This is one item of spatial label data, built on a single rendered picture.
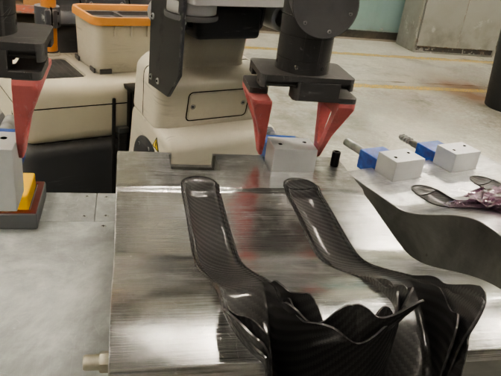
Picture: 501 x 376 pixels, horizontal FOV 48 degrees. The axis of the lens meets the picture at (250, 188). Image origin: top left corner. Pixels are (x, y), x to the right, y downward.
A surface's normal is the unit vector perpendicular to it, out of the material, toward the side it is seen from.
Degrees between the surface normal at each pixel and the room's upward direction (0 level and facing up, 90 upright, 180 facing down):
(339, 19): 90
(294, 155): 90
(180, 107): 98
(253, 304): 25
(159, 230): 3
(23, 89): 111
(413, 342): 36
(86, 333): 0
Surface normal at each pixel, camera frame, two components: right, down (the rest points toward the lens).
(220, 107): 0.53, 0.55
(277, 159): 0.18, 0.46
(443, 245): -0.87, 0.12
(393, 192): 0.11, -0.89
